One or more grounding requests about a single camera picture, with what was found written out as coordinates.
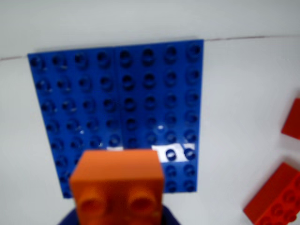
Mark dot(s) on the red 2x4 building block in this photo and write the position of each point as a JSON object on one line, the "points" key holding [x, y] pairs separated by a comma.
{"points": [[276, 199]]}

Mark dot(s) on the red 2x2 building block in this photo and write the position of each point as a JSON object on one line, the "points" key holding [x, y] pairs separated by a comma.
{"points": [[293, 122]]}

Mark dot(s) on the orange 2x4 building block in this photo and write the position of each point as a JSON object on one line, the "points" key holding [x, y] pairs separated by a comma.
{"points": [[117, 187]]}

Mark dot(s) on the blue 8x8 studded baseplate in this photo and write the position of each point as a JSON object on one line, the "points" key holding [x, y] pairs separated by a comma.
{"points": [[117, 98]]}

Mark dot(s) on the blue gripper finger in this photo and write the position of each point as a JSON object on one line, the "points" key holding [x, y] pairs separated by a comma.
{"points": [[170, 216], [69, 218]]}

